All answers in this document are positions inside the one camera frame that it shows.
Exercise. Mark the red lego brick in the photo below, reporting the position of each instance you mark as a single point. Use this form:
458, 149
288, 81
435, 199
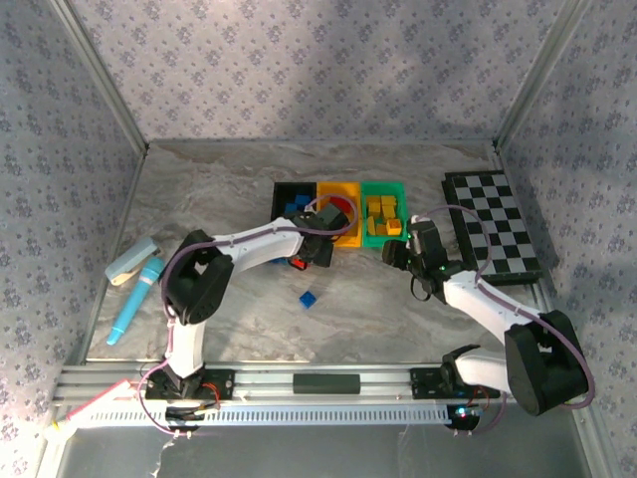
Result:
341, 202
297, 262

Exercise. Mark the blue lego brick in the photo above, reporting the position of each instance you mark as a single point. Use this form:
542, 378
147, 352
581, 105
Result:
301, 199
280, 260
307, 300
291, 205

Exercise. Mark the long yellow lego brick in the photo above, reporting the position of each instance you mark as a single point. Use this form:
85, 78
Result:
370, 226

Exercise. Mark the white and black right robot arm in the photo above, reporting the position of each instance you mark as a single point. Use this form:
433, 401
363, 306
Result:
473, 294

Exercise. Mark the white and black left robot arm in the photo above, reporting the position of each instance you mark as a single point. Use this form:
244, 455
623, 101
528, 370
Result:
259, 244

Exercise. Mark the yellow plastic bin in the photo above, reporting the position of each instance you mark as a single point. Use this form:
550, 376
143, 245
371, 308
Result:
348, 239

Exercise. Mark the green plastic bin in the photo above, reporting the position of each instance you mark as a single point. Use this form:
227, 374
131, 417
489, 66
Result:
405, 209

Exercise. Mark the black plastic bin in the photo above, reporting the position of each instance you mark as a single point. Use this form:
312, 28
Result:
278, 194

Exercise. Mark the black and grey chessboard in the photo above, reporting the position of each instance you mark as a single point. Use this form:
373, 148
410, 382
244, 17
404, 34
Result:
492, 224

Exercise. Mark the circuit board with lights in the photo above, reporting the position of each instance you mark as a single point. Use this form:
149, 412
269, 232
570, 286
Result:
465, 412

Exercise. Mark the blue marker pen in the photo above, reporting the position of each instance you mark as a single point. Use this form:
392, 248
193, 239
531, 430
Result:
137, 299

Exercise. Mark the light blue stapler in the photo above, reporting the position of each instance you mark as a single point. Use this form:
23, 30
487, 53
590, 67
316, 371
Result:
130, 261

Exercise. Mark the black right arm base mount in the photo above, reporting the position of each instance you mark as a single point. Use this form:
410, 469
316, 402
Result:
423, 383

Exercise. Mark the black block on rail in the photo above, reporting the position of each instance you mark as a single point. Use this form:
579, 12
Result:
326, 384

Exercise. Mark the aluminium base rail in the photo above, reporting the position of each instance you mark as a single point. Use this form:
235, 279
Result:
269, 383

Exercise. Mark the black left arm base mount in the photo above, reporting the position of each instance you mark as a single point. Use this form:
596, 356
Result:
224, 383

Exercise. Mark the aluminium frame post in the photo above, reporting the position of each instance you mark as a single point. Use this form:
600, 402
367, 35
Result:
99, 74
542, 70

